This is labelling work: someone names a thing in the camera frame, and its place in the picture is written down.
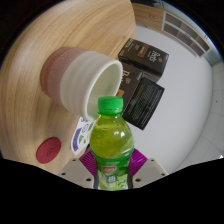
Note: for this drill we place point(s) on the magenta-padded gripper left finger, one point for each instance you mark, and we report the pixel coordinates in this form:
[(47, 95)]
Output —
[(75, 171)]

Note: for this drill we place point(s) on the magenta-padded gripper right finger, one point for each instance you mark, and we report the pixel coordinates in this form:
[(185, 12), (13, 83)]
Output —
[(150, 170)]

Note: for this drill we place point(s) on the green drink bottle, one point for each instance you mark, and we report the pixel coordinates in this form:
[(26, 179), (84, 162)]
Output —
[(111, 146)]

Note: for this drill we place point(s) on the flat round red coaster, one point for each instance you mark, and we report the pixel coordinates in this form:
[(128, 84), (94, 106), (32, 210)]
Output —
[(48, 150)]

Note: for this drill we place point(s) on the white printed leaflet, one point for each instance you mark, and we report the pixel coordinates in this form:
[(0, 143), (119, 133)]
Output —
[(80, 136)]

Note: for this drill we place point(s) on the dark flat cardboard box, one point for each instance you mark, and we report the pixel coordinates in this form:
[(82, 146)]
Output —
[(145, 103)]

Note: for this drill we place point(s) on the white and pink cup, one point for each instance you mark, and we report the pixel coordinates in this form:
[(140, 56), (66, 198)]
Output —
[(76, 80)]

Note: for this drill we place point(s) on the small upright brown box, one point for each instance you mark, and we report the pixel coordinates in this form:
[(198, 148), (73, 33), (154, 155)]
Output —
[(145, 56)]

